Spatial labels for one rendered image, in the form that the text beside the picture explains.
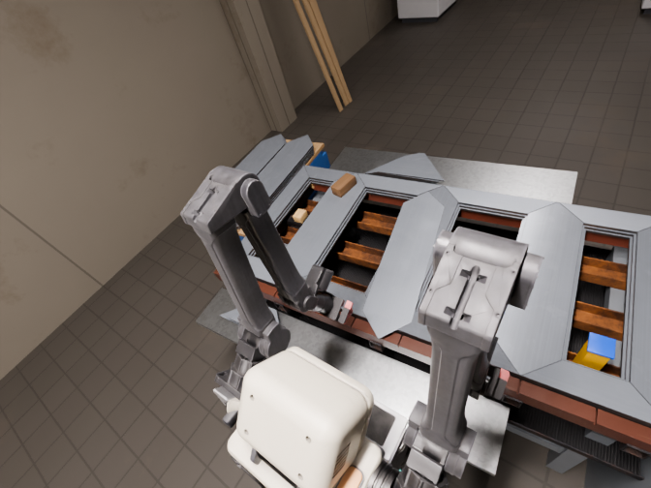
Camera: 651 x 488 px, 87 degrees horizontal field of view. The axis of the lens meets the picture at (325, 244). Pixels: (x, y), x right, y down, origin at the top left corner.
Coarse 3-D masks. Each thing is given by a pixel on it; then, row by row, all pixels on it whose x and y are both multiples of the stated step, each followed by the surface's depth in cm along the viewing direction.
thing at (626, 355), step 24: (384, 192) 165; (432, 192) 155; (456, 216) 145; (504, 216) 140; (336, 240) 154; (432, 264) 132; (576, 264) 117; (576, 288) 113; (624, 312) 106; (408, 336) 117; (624, 336) 101; (624, 360) 97; (600, 408) 91
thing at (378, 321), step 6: (366, 312) 124; (366, 318) 122; (372, 318) 122; (378, 318) 121; (384, 318) 121; (390, 318) 120; (372, 324) 120; (378, 324) 120; (384, 324) 119; (390, 324) 118; (396, 324) 118; (402, 324) 117; (384, 330) 118; (390, 330) 117
